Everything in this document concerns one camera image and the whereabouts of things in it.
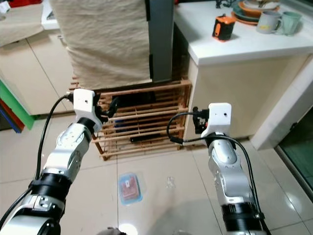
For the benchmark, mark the orange plate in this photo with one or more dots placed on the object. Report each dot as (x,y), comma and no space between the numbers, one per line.
(239,20)

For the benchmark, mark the teal plate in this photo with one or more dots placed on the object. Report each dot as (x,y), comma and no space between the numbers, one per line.
(242,12)

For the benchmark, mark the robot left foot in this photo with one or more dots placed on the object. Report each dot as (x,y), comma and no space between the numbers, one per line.
(115,231)

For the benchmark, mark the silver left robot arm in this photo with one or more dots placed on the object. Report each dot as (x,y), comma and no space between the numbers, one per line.
(68,152)

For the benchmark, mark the red board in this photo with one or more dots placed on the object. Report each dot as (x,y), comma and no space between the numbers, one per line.
(7,115)

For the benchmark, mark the beige woven counter mat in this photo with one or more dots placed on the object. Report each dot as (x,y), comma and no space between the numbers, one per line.
(22,24)

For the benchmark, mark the beige kitchen cabinet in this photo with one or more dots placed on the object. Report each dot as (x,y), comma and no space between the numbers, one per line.
(44,73)

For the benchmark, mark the white topped kitchen island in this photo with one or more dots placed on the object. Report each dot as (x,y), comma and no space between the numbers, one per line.
(239,93)

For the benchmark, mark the small grey fridge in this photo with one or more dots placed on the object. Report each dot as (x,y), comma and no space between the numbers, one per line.
(161,39)

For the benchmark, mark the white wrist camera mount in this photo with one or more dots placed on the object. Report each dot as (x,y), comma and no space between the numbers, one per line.
(83,102)
(219,115)

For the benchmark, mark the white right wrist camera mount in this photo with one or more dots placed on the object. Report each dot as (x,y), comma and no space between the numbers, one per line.
(219,115)

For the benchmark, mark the wooden slatted rack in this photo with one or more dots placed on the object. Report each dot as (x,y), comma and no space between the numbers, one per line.
(146,122)

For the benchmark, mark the orange and black box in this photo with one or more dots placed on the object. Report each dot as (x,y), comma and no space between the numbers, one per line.
(224,29)

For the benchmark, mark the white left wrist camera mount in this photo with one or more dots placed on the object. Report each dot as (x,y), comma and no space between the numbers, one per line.
(83,102)

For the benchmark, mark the blue board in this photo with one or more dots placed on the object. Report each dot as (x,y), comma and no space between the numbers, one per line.
(3,123)

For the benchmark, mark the white dish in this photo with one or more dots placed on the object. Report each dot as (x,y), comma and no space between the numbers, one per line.
(259,4)

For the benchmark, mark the black long flat object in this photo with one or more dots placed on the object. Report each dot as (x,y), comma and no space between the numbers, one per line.
(144,137)

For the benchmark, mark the white printed card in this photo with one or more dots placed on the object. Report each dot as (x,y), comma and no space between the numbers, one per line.
(5,7)

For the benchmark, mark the pale green mug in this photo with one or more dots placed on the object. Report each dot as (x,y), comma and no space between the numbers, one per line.
(291,23)

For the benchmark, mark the large beige linen cloth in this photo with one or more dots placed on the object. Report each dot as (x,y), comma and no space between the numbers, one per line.
(107,39)

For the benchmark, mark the grey mug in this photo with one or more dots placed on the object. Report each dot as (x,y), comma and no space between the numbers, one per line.
(268,22)

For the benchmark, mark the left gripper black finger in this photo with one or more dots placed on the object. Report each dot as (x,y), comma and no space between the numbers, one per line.
(114,105)

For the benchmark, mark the green board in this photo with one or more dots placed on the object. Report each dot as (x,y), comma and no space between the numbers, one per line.
(14,105)

